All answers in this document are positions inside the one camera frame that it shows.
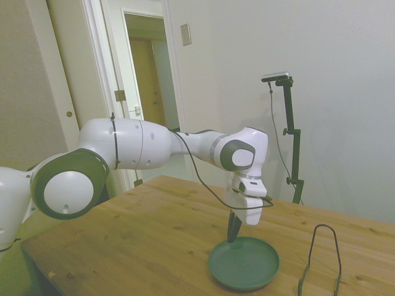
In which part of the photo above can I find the white open door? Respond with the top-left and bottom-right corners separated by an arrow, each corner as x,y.
46,0 -> 145,192

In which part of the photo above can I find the black camera stand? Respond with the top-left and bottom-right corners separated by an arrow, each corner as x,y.
275,78 -> 305,205

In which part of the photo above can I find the green round plate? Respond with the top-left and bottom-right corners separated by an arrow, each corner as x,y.
207,236 -> 281,292

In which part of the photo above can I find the black cable tie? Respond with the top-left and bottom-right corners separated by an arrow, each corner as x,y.
109,113 -> 122,171

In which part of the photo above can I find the grey wall switch plate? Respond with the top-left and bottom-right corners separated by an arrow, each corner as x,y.
180,23 -> 192,47

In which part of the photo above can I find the grey exterior camera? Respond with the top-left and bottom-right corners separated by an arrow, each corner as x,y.
261,71 -> 292,83

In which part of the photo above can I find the wooden hallway door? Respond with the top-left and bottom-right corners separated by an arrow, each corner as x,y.
130,37 -> 168,128

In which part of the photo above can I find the dark wire plate rack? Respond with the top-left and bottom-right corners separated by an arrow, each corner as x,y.
297,224 -> 343,296

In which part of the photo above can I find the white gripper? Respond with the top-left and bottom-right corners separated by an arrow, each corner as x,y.
222,172 -> 268,243

